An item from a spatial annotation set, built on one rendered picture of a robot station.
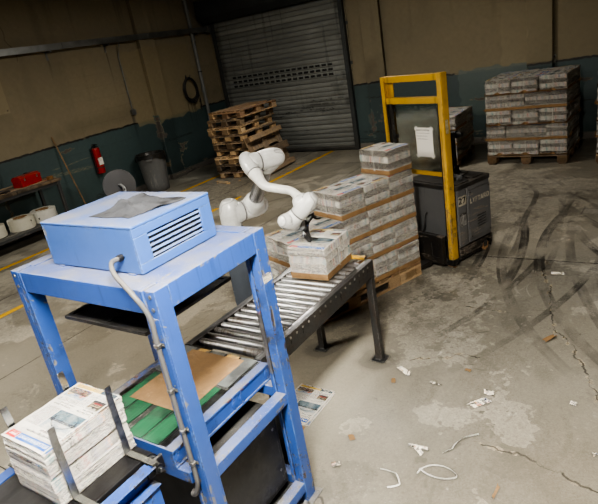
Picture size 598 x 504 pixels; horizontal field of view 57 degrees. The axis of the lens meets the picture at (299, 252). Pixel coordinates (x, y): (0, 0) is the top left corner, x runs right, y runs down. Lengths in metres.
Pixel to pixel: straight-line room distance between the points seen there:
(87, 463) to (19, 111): 8.54
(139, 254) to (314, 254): 1.65
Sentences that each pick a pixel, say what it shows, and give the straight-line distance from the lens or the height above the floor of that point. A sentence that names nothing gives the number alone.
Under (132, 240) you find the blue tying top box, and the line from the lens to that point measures 2.20.
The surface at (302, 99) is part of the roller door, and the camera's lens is 12.40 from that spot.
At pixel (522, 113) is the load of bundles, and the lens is 9.08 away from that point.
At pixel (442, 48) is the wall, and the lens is 11.00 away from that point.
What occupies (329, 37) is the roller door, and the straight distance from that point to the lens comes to 11.87.
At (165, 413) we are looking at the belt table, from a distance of 2.74.
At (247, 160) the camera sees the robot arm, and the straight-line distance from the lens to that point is 3.75.
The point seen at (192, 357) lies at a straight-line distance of 3.11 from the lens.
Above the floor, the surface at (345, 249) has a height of 0.90.
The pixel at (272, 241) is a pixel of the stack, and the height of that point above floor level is 0.80.
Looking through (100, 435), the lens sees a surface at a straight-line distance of 2.48.
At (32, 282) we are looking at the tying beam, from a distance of 2.69.
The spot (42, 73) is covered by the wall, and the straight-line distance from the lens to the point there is 10.84.
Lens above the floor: 2.29
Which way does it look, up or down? 21 degrees down
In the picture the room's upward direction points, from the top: 10 degrees counter-clockwise
